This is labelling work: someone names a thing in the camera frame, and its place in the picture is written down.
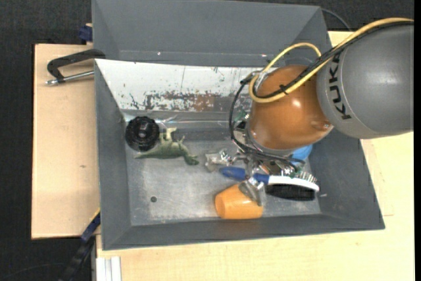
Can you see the blue round object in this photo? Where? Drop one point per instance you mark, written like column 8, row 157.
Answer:
column 303, row 152

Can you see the blue and white brush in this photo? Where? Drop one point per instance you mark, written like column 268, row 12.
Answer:
column 289, row 188

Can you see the orange cup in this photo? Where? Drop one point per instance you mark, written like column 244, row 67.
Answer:
column 235, row 206

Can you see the pale wood board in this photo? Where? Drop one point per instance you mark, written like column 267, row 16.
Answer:
column 62, row 148

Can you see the crumpled clear plastic wrapper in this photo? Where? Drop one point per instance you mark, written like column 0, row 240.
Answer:
column 215, row 158

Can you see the grey metal bin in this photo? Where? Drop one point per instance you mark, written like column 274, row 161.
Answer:
column 184, row 29

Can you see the black round ribbed knob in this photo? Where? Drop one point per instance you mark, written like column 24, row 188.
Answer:
column 142, row 134

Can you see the green toy dinosaur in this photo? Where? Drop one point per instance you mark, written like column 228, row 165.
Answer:
column 168, row 150

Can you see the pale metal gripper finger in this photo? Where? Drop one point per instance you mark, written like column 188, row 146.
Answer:
column 258, row 194
column 246, row 189

